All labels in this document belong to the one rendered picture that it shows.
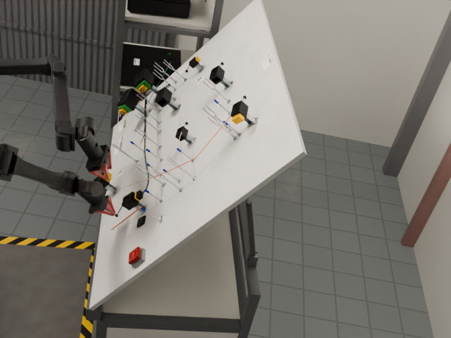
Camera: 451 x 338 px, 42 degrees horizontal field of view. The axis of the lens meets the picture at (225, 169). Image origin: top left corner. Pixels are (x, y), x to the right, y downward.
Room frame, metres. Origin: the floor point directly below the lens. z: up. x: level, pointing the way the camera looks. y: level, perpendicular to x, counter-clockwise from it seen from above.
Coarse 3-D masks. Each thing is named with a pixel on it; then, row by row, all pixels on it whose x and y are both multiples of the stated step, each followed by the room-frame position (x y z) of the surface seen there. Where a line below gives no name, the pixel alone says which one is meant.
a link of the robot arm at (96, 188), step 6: (72, 174) 1.63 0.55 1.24; (78, 180) 1.62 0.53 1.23; (78, 186) 1.60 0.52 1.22; (84, 186) 1.59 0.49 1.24; (90, 186) 1.59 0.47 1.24; (96, 186) 1.60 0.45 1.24; (102, 186) 1.62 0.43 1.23; (60, 192) 1.57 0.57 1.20; (66, 192) 1.58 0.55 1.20; (72, 192) 1.60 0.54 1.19; (78, 192) 1.59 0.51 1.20; (84, 192) 1.60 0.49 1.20; (90, 192) 1.58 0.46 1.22; (96, 192) 1.59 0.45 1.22; (102, 192) 1.61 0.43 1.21
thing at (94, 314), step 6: (96, 240) 1.69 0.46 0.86; (96, 246) 1.65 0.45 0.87; (96, 252) 1.62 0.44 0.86; (90, 282) 1.47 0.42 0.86; (90, 288) 1.44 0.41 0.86; (90, 294) 1.41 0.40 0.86; (90, 312) 1.34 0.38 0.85; (96, 312) 1.35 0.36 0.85; (90, 318) 1.34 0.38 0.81; (96, 318) 1.35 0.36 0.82
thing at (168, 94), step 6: (168, 84) 2.29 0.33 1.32; (162, 90) 2.21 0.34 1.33; (168, 90) 2.23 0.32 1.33; (156, 96) 2.19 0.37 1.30; (162, 96) 2.16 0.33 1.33; (168, 96) 2.19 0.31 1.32; (156, 102) 2.16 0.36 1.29; (162, 102) 2.19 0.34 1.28; (168, 102) 2.17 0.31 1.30; (174, 108) 2.21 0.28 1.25
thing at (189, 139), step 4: (180, 128) 1.91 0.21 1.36; (184, 128) 1.90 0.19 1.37; (180, 132) 1.87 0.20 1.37; (184, 132) 1.88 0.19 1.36; (176, 136) 1.87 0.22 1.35; (184, 136) 1.87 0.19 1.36; (188, 136) 1.89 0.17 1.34; (180, 140) 1.87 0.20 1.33; (188, 140) 1.90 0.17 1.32; (192, 140) 1.89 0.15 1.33; (188, 144) 1.89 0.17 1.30
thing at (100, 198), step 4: (104, 188) 1.71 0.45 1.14; (104, 192) 1.68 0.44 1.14; (88, 196) 1.62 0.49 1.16; (92, 196) 1.63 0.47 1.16; (96, 196) 1.64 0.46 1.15; (100, 196) 1.65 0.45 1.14; (104, 196) 1.66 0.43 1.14; (88, 200) 1.62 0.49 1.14; (92, 200) 1.63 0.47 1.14; (96, 200) 1.63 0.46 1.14; (100, 200) 1.64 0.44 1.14; (92, 204) 1.63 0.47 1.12; (96, 204) 1.63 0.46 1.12; (100, 204) 1.63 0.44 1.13; (92, 208) 1.63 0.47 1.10; (96, 208) 1.61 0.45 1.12; (100, 208) 1.61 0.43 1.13; (92, 212) 1.61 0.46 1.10
